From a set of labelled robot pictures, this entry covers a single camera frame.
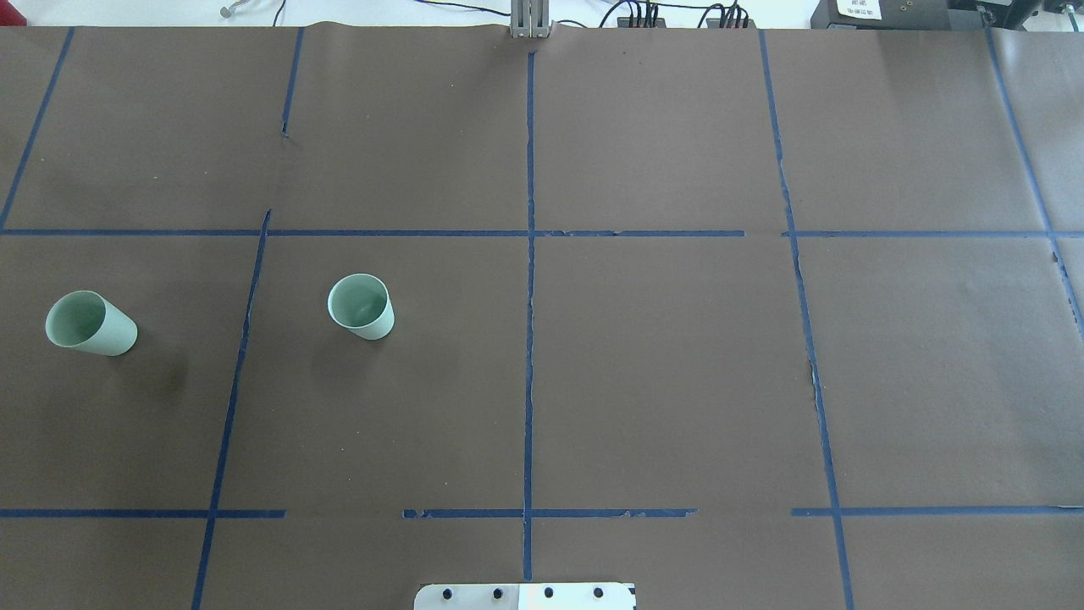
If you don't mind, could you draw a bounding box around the mint green cup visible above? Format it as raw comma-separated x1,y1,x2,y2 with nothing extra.
328,273,395,341
44,291,139,356

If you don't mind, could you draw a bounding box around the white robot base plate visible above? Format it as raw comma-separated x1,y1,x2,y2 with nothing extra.
413,582,638,609

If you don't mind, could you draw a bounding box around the grey aluminium post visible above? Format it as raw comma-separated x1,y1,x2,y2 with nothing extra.
509,0,553,39

